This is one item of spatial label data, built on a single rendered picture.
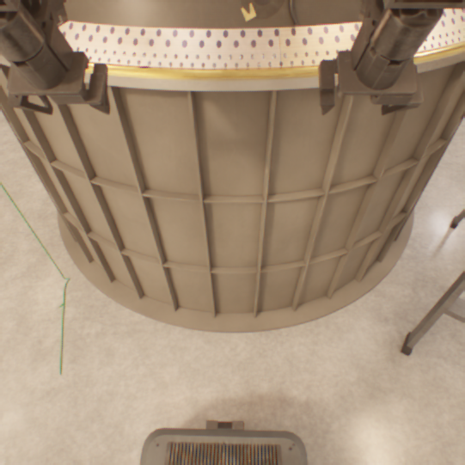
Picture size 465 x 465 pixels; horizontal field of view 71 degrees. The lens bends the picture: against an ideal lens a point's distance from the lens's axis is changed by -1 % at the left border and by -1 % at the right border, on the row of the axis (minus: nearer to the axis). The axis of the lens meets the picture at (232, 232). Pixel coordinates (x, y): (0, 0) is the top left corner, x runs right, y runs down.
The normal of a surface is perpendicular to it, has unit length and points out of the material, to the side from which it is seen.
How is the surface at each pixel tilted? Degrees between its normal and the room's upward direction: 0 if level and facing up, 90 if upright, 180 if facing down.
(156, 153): 90
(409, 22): 30
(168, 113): 90
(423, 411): 0
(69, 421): 0
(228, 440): 0
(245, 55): 43
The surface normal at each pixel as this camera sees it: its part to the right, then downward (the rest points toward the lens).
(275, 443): -0.01, -0.66
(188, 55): -0.07, 0.03
